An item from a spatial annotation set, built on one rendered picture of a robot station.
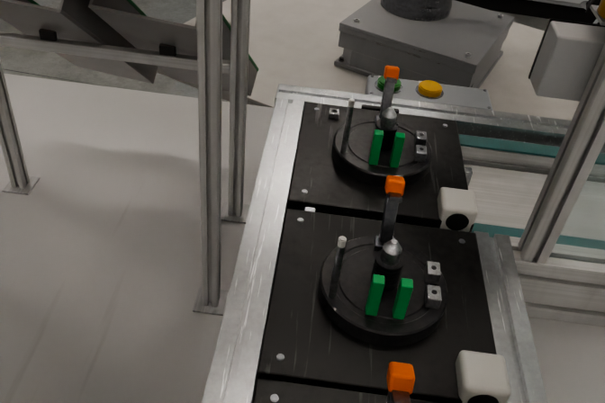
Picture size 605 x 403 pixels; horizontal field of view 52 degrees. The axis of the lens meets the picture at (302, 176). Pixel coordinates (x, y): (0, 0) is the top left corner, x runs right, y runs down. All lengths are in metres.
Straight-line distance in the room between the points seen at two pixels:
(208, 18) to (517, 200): 0.58
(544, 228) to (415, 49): 0.56
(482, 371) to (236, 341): 0.25
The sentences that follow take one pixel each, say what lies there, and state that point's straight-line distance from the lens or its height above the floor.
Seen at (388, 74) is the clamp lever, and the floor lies 1.06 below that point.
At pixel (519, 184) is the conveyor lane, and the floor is 0.92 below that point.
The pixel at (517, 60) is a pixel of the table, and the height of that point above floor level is 0.86.
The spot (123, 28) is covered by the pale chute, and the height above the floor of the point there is 1.15.
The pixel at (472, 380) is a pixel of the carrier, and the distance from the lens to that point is 0.64.
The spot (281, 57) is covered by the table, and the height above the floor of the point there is 0.86.
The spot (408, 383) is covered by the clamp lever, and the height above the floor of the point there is 1.07.
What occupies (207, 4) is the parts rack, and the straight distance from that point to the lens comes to 0.57.
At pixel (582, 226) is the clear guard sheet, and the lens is 0.81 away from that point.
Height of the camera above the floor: 1.50
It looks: 39 degrees down
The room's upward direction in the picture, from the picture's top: 6 degrees clockwise
